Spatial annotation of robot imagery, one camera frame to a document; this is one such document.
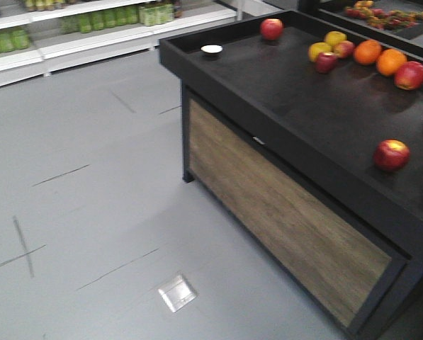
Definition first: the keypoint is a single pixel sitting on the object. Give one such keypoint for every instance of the yellow apple front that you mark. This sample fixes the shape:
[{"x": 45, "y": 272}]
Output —
[{"x": 316, "y": 48}]

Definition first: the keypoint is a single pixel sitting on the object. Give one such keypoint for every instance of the large red apple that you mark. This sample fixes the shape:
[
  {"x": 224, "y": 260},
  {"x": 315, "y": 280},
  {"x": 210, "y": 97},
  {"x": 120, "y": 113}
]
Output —
[{"x": 409, "y": 76}]

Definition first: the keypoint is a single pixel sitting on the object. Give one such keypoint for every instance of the yellow apple back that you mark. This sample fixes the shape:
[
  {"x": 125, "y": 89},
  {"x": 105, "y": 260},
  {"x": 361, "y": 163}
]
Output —
[{"x": 334, "y": 37}]

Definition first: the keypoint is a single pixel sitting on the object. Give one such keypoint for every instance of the dark red apple front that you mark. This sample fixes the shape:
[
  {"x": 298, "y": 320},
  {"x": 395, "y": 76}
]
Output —
[{"x": 326, "y": 62}]

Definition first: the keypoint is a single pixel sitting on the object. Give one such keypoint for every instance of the black wooden produce stand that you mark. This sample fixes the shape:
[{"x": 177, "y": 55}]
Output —
[{"x": 289, "y": 153}]

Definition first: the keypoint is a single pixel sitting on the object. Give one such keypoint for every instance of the metal floor socket plate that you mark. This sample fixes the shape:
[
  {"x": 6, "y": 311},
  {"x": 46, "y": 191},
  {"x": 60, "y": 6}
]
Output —
[{"x": 177, "y": 292}]

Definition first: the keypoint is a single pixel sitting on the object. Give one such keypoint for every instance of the small white dish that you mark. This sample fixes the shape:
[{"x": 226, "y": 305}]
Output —
[{"x": 211, "y": 50}]

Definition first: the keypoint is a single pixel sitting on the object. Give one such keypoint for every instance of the white store shelving unit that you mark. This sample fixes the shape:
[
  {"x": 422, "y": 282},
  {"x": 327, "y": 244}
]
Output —
[{"x": 50, "y": 51}]

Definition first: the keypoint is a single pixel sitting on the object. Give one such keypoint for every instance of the orange left of pair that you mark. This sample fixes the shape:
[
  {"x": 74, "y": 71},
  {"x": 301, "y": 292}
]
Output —
[{"x": 367, "y": 52}]

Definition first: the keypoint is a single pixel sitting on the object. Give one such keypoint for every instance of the orange right of pair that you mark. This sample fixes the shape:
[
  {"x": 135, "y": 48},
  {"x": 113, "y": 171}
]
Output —
[{"x": 390, "y": 61}]

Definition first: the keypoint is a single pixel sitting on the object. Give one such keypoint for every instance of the yellow apple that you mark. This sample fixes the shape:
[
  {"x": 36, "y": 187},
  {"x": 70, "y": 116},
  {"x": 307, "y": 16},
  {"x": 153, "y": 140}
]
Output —
[
  {"x": 334, "y": 37},
  {"x": 316, "y": 48}
]

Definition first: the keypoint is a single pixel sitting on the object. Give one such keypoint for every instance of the red apple near edge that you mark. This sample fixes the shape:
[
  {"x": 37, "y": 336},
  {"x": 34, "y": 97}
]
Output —
[{"x": 391, "y": 155}]

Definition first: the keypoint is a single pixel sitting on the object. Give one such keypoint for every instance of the orange of pair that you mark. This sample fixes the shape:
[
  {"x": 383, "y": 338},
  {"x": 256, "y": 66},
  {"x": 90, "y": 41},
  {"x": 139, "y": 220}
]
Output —
[
  {"x": 390, "y": 61},
  {"x": 367, "y": 52}
]

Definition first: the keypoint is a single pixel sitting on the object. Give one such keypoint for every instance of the red apple far corner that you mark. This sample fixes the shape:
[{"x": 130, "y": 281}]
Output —
[{"x": 271, "y": 29}]

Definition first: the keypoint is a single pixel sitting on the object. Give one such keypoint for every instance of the small red apple back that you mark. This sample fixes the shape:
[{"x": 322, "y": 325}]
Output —
[{"x": 344, "y": 49}]

